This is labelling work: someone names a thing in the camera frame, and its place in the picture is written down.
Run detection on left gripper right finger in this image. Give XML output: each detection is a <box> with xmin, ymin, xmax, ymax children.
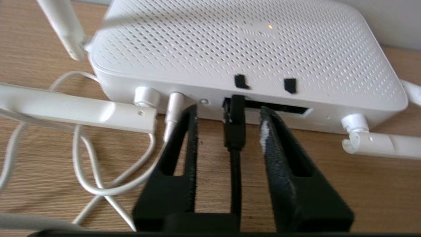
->
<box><xmin>259</xmin><ymin>106</ymin><xmax>355</xmax><ymax>232</ymax></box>

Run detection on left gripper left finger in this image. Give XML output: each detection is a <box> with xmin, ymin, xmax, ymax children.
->
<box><xmin>132</xmin><ymin>103</ymin><xmax>198</xmax><ymax>232</ymax></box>

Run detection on black ethernet cable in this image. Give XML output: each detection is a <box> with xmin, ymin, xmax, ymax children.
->
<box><xmin>223</xmin><ymin>94</ymin><xmax>247</xmax><ymax>232</ymax></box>

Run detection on white wifi router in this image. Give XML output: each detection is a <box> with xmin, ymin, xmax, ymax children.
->
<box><xmin>0</xmin><ymin>0</ymin><xmax>421</xmax><ymax>161</ymax></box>

